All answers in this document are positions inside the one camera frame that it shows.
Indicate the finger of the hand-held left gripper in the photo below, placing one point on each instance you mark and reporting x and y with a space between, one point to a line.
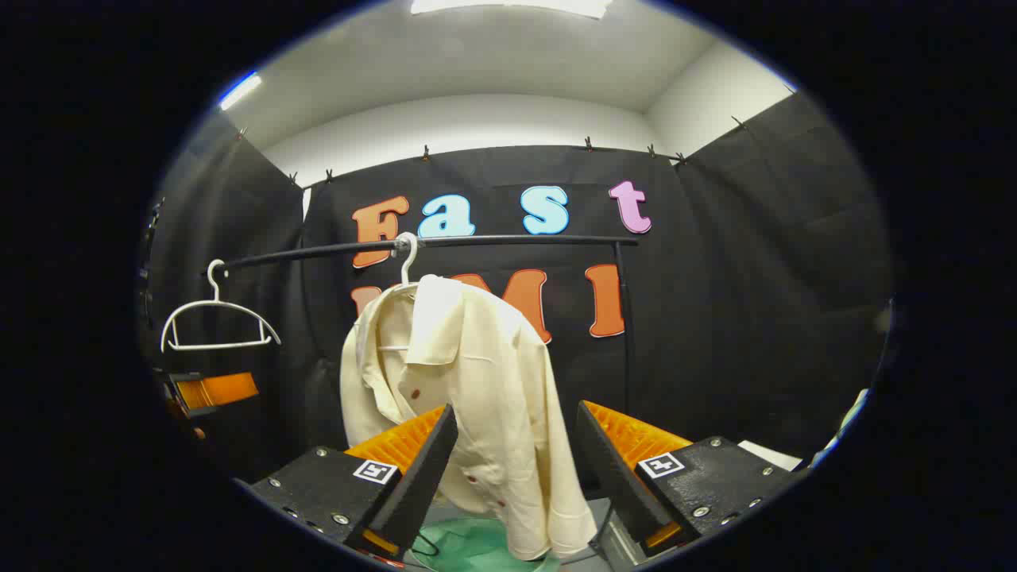
218 391

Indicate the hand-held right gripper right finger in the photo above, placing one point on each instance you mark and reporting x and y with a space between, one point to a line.
616 477

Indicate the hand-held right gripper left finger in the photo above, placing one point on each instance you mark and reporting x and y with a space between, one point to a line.
421 477

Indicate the cream button shirt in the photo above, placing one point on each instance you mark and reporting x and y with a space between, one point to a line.
477 381

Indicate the white hanger with hook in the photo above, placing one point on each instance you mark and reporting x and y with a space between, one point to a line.
408 266

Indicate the empty white hanger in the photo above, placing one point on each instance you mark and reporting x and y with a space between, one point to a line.
214 303

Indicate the black clothes rack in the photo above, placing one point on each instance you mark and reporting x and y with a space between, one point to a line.
516 239

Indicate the white metal cabinet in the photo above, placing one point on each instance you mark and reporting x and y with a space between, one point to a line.
767 454

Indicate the narrow ceiling light strip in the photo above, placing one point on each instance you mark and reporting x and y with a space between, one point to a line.
240 90

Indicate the black backdrop cloth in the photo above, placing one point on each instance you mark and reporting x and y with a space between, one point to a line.
715 278

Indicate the row of small black clips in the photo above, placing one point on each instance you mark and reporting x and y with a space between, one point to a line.
427 152

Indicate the wide ceiling light panel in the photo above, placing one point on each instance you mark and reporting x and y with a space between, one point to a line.
508 6

